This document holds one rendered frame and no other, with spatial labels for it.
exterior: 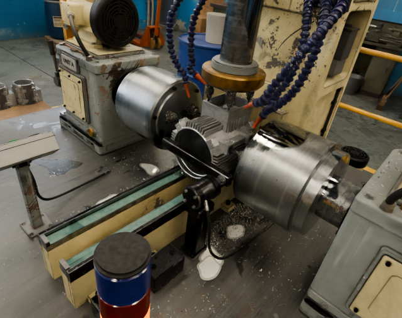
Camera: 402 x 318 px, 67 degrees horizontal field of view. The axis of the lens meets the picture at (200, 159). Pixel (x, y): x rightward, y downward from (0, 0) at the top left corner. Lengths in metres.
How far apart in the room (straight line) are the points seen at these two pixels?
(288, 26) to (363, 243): 0.64
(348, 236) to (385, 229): 0.07
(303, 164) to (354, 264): 0.22
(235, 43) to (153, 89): 0.30
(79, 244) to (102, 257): 0.49
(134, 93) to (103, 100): 0.19
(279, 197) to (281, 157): 0.09
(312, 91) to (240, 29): 0.30
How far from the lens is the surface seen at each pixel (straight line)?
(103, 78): 1.13
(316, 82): 0.97
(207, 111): 0.90
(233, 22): 0.82
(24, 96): 3.34
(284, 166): 0.70
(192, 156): 0.84
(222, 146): 0.83
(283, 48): 1.01
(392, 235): 0.64
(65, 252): 0.82
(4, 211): 1.08
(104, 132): 1.21
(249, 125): 0.94
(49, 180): 1.16
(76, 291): 0.76
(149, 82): 0.99
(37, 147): 0.83
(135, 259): 0.33
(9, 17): 6.46
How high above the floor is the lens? 1.48
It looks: 33 degrees down
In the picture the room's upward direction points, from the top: 7 degrees clockwise
